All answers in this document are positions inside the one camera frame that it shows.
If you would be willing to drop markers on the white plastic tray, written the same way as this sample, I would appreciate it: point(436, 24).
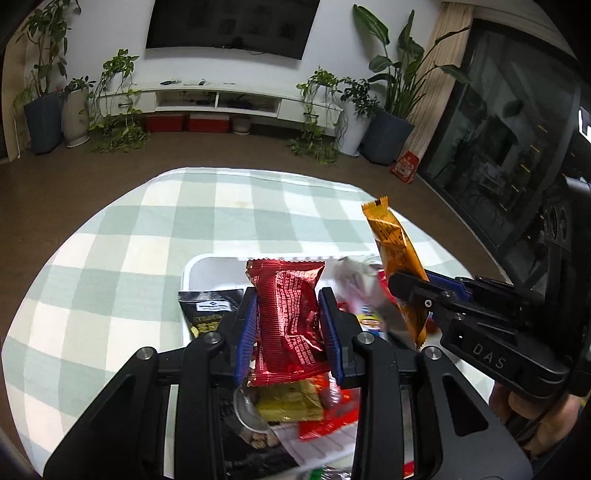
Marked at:
point(207, 277)

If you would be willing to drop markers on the red paper bag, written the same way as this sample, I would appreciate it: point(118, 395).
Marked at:
point(405, 167)

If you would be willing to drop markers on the red foil snack packet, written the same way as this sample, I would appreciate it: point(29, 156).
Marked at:
point(286, 318)

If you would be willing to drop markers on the dark glass sliding door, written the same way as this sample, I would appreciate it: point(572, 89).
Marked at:
point(498, 152)

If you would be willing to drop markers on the hanging vine plant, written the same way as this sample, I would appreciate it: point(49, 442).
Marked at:
point(316, 134)

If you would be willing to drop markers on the white television cabinet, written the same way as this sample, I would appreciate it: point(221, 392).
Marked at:
point(293, 110)

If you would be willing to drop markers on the beige curtain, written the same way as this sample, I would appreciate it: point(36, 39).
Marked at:
point(443, 92)

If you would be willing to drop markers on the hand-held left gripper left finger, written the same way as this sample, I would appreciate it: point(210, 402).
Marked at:
point(247, 337)

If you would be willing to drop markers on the black snack bag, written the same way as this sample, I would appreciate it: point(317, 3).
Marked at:
point(203, 309)

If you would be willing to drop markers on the large-leaf plant in dark pot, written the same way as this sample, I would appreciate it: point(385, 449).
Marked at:
point(388, 138)

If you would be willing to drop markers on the red storage box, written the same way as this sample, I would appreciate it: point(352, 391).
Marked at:
point(208, 123)
point(165, 123)

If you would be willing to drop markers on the small white pot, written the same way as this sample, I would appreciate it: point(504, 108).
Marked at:
point(241, 124)

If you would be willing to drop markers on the wall television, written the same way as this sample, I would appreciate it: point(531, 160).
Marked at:
point(231, 23)

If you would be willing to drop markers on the tall plant in dark pot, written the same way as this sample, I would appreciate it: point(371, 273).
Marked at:
point(41, 124)

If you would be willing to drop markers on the person's right hand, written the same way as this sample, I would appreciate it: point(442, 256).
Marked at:
point(535, 420)

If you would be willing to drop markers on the trailing vine plant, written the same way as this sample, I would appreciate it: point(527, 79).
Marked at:
point(117, 124)

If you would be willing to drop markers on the gold green snack packet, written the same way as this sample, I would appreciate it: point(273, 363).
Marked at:
point(286, 401)

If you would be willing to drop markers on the green checked tablecloth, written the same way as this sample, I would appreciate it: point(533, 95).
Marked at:
point(115, 258)

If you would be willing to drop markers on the small plant in ribbed pot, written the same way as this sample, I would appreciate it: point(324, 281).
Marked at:
point(75, 122)

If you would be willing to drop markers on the bright red snack wrapper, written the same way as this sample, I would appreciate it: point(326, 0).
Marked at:
point(323, 427)

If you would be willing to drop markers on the orange snack packet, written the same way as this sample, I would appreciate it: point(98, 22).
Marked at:
point(392, 240)

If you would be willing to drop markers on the white red snack packet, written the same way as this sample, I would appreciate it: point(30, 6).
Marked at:
point(355, 281)

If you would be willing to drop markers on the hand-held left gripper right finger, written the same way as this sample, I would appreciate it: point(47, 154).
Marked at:
point(330, 337)

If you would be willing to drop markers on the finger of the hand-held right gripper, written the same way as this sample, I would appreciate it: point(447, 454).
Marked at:
point(415, 293)
point(450, 284)

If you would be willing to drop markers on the bushy plant in white pot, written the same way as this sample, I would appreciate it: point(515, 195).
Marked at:
point(353, 134)

